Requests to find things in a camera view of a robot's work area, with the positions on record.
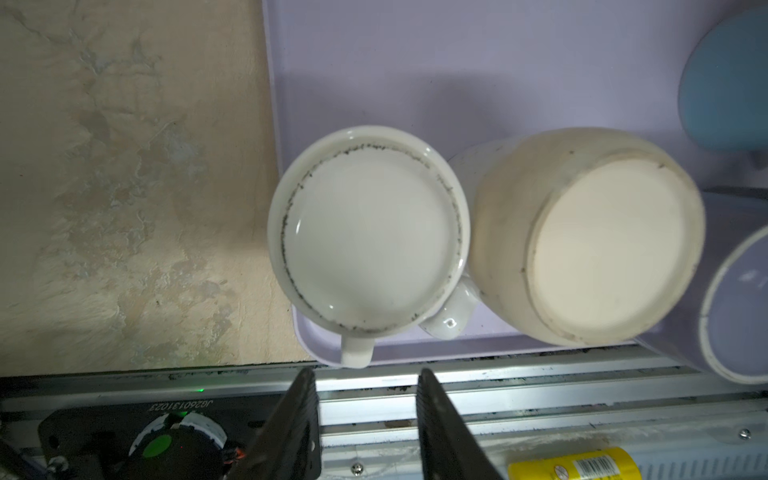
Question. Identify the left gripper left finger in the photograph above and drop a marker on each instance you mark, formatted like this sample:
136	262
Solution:
288	446

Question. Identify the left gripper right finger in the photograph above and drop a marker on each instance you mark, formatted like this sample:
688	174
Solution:
448	449

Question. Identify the white round mug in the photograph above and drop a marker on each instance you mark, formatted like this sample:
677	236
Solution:
369	235

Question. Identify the cream mug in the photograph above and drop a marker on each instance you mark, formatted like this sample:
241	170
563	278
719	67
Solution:
581	236

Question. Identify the purple mug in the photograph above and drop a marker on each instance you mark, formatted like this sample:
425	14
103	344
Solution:
720	323

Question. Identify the light blue mug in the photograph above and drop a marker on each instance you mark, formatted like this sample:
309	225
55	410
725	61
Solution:
722	95

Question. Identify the yellow cylinder tube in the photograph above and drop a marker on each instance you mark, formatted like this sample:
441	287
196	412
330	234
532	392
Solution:
612	464

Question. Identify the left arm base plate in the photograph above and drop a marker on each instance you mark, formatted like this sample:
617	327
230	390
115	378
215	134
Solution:
179	439

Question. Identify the white slotted cable duct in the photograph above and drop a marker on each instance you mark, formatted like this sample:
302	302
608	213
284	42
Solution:
718	463

